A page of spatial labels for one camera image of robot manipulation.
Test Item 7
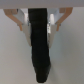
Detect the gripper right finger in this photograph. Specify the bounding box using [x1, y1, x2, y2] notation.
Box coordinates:
[46, 7, 74, 44]

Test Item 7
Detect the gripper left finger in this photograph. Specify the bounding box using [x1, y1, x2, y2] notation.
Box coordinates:
[3, 7, 34, 48]

